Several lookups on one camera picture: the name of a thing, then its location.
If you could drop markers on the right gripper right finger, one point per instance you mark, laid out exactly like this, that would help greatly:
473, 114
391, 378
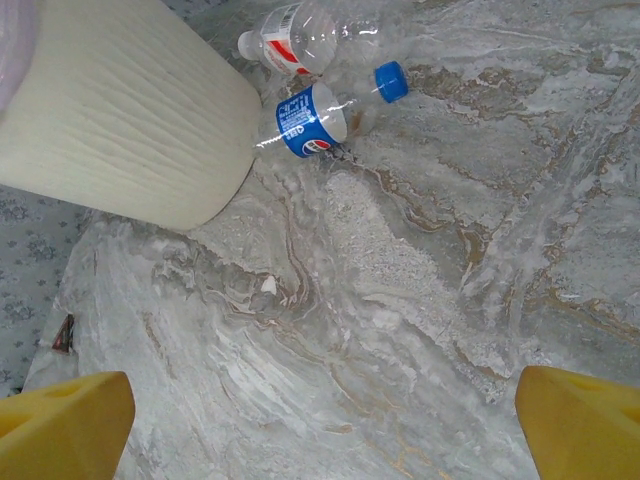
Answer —
585, 430

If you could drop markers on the cream ribbed bin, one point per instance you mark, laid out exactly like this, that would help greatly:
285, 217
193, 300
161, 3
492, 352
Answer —
125, 115

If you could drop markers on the blue-label blue-cap clear bottle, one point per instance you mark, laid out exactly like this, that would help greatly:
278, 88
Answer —
305, 125

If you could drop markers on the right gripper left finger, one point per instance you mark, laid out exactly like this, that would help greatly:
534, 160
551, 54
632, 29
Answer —
60, 435

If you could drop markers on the small brown scrap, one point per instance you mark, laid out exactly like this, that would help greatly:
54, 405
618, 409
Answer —
64, 334

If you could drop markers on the barcode red-white label bottle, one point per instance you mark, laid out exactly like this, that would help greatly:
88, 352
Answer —
280, 45

